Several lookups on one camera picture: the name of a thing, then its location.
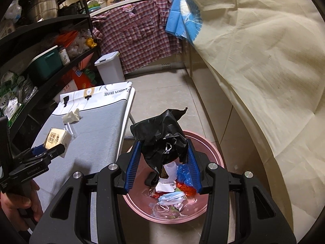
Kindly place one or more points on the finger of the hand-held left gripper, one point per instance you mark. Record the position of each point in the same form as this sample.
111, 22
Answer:
38, 150
54, 153

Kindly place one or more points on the cream and blue cloth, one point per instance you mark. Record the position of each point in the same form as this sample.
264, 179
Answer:
266, 56

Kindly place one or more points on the yellow tissue packet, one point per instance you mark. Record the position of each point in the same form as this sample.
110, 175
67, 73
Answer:
56, 138

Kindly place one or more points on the white plastic bag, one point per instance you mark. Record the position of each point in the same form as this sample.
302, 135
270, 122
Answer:
12, 10

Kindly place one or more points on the black cooking pot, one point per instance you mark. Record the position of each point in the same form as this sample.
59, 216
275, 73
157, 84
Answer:
68, 9

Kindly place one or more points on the green storage box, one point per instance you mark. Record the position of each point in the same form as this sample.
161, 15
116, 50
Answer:
45, 64

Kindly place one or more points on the black plastic bag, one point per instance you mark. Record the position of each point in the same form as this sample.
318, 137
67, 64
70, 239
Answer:
157, 139

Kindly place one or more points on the stacked steel pots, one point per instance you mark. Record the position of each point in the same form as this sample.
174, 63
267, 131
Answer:
43, 5

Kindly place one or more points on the orange-red plastic bag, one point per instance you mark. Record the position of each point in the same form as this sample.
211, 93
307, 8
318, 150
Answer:
66, 37

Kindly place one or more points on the white labelled jar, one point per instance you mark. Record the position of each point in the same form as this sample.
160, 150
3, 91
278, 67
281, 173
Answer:
64, 56

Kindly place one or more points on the blue plastic bag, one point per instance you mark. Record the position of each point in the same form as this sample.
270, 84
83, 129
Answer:
183, 176

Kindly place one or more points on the person's left hand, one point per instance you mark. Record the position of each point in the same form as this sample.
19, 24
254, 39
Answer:
15, 205

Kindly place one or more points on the green and white packets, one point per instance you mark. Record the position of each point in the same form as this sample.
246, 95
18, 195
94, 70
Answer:
10, 94

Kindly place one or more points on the clear plastic wrapper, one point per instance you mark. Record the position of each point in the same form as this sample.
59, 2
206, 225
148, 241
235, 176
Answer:
70, 130

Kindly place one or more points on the orange bag with blue label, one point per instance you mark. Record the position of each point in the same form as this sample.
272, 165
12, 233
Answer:
81, 78

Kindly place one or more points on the white lidded bin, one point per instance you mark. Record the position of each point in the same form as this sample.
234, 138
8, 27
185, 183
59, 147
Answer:
110, 67

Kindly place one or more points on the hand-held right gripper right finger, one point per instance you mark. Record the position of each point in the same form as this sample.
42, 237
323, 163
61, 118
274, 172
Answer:
195, 180

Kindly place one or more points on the pink plastic basin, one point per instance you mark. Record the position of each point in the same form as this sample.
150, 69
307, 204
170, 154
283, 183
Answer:
162, 214

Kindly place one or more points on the blue face mask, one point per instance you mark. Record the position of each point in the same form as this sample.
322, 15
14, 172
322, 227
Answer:
168, 198

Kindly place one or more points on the black metal shelf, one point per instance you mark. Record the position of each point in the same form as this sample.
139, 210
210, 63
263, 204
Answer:
87, 7

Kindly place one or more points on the crumpled beige paper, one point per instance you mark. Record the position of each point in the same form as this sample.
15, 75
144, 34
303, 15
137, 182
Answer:
72, 115

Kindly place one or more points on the red plaid shirt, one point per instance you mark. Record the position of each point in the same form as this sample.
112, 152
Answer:
142, 35

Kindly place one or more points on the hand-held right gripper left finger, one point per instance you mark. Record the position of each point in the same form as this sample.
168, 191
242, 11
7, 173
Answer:
132, 169

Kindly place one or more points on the red snack packet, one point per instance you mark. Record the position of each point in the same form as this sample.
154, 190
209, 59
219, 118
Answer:
188, 189

